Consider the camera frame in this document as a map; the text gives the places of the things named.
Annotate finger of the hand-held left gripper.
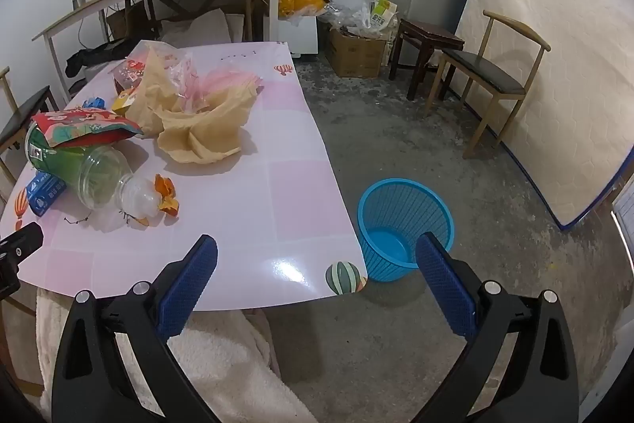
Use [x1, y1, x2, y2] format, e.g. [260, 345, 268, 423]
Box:
[0, 222, 44, 302]

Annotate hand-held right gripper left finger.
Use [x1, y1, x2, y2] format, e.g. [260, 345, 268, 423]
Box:
[52, 235, 219, 423]

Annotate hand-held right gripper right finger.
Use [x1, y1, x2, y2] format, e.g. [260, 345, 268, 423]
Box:
[413, 232, 580, 423]

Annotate blue round bowl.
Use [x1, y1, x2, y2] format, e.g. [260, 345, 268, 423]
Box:
[357, 178, 455, 283]

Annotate green label plastic bottle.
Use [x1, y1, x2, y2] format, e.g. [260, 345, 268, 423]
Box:
[25, 123, 134, 210]

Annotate clear zip bag red print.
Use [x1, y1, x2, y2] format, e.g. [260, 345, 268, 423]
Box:
[111, 56, 149, 92]

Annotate blue cardboard box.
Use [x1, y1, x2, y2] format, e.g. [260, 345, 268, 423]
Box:
[26, 172, 67, 216]

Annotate orange peel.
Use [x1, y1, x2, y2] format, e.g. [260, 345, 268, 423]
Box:
[153, 174, 180, 216]

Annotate clear plastic cup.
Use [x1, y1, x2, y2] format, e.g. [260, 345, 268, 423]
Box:
[115, 175, 164, 222]

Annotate pink checked tablecloth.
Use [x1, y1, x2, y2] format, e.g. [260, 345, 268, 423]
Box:
[0, 40, 368, 311]

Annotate red snack packet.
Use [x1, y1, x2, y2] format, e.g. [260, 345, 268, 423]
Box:
[31, 107, 144, 149]

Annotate yellow and white box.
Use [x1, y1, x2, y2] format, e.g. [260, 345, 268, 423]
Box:
[111, 87, 142, 115]

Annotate black clothing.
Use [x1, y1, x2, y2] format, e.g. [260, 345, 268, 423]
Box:
[64, 39, 144, 79]

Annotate pink plastic bag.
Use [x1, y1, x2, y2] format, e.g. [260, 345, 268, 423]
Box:
[163, 49, 263, 114]

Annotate white mattress blue edge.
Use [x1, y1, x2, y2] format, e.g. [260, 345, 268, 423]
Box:
[453, 0, 634, 230]

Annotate brown cardboard box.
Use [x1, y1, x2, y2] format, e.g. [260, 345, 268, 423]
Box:
[325, 27, 390, 79]

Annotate dark wooden stool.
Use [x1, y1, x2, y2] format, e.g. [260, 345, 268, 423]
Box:
[389, 17, 465, 101]

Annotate white storage box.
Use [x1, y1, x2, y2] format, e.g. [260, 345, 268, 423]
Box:
[277, 14, 319, 57]

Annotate white plastic bags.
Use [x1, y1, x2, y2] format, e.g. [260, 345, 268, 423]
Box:
[317, 0, 399, 42]

